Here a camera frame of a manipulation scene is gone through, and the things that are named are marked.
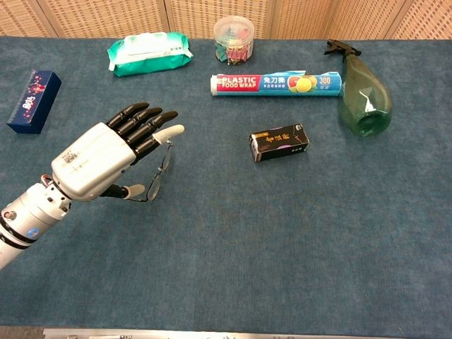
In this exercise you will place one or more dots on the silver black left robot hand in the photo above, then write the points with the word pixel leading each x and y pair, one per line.
pixel 92 159

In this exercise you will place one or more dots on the thin wire-frame eyeglasses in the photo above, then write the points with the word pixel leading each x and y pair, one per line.
pixel 155 189

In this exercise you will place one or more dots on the dark blue rectangular box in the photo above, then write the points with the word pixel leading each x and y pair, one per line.
pixel 33 102

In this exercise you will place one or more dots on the green wet wipes pack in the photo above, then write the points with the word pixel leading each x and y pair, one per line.
pixel 152 56

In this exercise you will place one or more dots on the woven rattan folding screen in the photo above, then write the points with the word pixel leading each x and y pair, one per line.
pixel 106 17

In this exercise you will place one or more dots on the clear jar of colourful clips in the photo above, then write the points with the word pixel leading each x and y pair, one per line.
pixel 233 42

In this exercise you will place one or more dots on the small black gold-print box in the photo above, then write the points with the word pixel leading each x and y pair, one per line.
pixel 279 143

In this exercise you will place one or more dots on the blue plastic food wrap roll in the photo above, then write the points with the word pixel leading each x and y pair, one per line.
pixel 275 84

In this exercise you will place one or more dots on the green spray bottle black nozzle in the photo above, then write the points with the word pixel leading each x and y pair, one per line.
pixel 363 99

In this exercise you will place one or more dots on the aluminium rail bar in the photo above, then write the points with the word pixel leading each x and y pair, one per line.
pixel 212 334

